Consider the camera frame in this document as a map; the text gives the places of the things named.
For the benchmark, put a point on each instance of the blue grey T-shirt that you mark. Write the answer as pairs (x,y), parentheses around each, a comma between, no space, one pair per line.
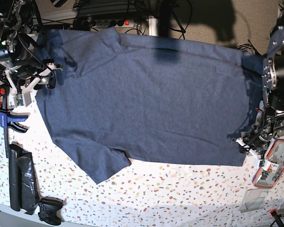
(120,97)

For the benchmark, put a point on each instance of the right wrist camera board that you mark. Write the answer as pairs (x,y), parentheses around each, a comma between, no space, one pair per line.
(18,100)

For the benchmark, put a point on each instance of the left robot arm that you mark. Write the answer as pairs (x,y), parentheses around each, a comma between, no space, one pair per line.
(272,106)

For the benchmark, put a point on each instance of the clear plastic container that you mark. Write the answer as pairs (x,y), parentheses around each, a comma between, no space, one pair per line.
(253,200)

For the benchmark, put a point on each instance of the black game controller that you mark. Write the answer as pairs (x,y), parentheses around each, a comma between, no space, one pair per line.
(48,211)

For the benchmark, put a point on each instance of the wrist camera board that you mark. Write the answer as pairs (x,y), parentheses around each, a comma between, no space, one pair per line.
(264,164)
(18,100)

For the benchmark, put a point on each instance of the white power strip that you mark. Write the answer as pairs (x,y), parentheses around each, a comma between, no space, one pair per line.
(104,23)

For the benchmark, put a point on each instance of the black cable bundle floor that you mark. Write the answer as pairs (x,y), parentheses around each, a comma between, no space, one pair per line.
(245,51)

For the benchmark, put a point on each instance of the white table leg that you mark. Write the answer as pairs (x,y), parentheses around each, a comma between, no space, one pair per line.
(153,26)

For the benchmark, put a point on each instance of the red black tool corner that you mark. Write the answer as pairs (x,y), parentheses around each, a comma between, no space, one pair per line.
(277,219)

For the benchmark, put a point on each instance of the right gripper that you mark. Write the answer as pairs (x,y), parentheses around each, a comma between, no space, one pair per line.
(23,79)

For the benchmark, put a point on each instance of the black plastic bag roll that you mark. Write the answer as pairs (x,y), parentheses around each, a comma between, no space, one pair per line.
(23,191)

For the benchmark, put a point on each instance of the blue black bar clamp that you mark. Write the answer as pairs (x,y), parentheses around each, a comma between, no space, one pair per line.
(7,119)

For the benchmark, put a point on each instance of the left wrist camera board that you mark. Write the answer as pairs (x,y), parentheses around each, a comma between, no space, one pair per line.
(264,164)

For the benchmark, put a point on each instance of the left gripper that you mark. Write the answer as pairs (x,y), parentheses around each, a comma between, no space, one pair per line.
(256,140)

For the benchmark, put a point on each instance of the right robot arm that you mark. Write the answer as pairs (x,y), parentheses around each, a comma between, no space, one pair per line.
(22,32)

